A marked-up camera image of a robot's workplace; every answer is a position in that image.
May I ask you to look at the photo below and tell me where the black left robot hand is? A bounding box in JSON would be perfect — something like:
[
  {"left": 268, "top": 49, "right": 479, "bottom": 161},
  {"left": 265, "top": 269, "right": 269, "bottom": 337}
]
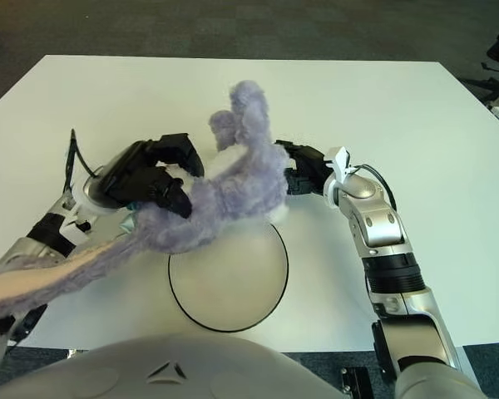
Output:
[{"left": 89, "top": 132, "right": 205, "bottom": 219}]

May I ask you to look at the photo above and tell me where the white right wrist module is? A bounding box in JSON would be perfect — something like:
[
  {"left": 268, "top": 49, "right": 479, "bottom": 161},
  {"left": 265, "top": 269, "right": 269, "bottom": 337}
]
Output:
[{"left": 326, "top": 145, "right": 354, "bottom": 186}]

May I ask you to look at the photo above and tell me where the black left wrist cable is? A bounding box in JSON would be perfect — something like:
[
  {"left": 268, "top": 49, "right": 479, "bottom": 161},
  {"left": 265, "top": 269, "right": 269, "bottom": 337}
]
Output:
[{"left": 64, "top": 128, "right": 105, "bottom": 196}]

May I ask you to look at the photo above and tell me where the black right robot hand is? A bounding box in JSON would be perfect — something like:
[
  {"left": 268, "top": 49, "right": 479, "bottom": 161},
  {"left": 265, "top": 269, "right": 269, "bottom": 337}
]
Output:
[{"left": 274, "top": 139, "right": 333, "bottom": 196}]

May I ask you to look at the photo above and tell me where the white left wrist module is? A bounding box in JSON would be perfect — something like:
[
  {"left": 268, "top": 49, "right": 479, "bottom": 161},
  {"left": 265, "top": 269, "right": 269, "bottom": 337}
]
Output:
[{"left": 62, "top": 218, "right": 92, "bottom": 246}]

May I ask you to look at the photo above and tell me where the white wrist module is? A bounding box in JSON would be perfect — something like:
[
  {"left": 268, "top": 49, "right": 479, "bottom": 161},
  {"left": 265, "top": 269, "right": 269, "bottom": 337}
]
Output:
[
  {"left": 62, "top": 218, "right": 92, "bottom": 246},
  {"left": 326, "top": 145, "right": 354, "bottom": 186}
]

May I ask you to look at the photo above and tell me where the purple plush bunny doll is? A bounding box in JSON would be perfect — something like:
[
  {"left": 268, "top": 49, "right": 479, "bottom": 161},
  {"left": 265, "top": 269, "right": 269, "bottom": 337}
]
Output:
[{"left": 0, "top": 79, "right": 292, "bottom": 329}]

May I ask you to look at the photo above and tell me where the grey robot torso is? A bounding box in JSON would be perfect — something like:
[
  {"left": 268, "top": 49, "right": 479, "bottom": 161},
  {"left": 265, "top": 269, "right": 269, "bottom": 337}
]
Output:
[{"left": 0, "top": 334, "right": 346, "bottom": 399}]

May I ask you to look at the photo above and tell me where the white plate black rim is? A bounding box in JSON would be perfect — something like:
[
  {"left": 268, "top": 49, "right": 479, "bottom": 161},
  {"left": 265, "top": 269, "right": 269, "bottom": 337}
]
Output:
[{"left": 167, "top": 222, "right": 289, "bottom": 333}]

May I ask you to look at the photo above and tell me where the black metal bracket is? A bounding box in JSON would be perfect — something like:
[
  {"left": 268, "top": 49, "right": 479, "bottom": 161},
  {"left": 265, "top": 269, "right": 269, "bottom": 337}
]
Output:
[{"left": 339, "top": 366, "right": 373, "bottom": 399}]

